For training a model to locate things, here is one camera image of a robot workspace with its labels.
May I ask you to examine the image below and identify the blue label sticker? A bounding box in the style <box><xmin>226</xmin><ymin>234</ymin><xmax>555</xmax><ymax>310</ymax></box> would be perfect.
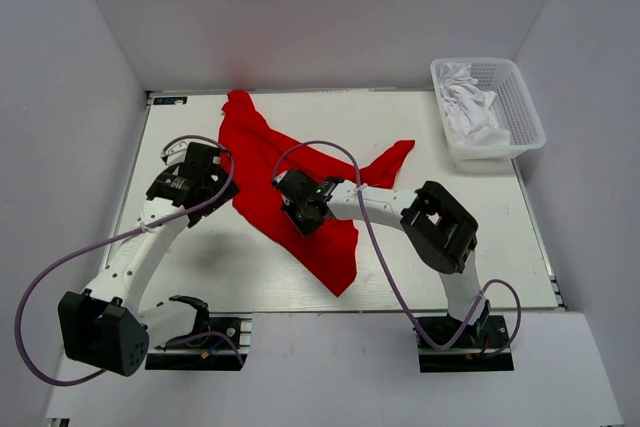
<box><xmin>152</xmin><ymin>96</ymin><xmax>188</xmax><ymax>106</ymax></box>

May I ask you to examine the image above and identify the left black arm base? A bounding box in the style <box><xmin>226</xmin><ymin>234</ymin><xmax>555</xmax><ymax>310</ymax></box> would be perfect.
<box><xmin>138</xmin><ymin>296</ymin><xmax>252</xmax><ymax>372</ymax></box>

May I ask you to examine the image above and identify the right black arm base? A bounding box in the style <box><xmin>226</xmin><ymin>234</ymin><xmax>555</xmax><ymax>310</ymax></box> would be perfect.
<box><xmin>416</xmin><ymin>315</ymin><xmax>514</xmax><ymax>374</ymax></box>

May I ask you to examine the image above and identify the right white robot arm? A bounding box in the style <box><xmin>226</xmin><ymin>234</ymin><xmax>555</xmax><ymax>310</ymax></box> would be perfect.
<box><xmin>272</xmin><ymin>169</ymin><xmax>490</xmax><ymax>348</ymax></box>

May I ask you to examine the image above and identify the red t shirt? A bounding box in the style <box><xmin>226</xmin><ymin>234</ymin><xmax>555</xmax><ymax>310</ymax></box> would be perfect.
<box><xmin>217</xmin><ymin>89</ymin><xmax>416</xmax><ymax>297</ymax></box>

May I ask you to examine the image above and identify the white crumpled t shirt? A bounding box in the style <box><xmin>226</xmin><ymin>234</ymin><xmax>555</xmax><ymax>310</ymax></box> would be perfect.
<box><xmin>437</xmin><ymin>62</ymin><xmax>511</xmax><ymax>147</ymax></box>

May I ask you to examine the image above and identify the white plastic basket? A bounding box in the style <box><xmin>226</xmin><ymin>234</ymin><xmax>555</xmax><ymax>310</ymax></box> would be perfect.
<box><xmin>430</xmin><ymin>57</ymin><xmax>546</xmax><ymax>162</ymax></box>

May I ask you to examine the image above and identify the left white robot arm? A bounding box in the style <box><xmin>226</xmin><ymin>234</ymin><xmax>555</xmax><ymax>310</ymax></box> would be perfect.
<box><xmin>58</xmin><ymin>141</ymin><xmax>239</xmax><ymax>377</ymax></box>

